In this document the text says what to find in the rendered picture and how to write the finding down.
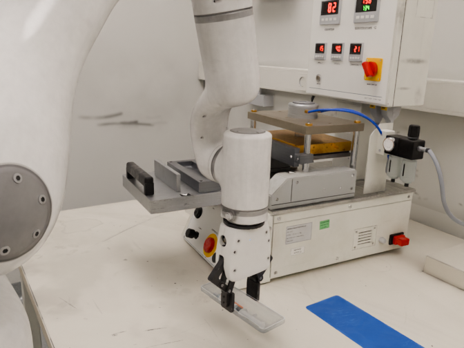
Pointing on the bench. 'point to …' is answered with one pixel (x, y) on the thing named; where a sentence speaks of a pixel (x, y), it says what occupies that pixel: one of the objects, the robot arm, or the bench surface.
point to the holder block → (193, 176)
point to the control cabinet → (371, 68)
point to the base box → (333, 234)
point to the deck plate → (392, 188)
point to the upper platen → (322, 146)
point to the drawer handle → (132, 171)
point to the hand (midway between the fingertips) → (240, 295)
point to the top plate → (309, 119)
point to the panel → (205, 230)
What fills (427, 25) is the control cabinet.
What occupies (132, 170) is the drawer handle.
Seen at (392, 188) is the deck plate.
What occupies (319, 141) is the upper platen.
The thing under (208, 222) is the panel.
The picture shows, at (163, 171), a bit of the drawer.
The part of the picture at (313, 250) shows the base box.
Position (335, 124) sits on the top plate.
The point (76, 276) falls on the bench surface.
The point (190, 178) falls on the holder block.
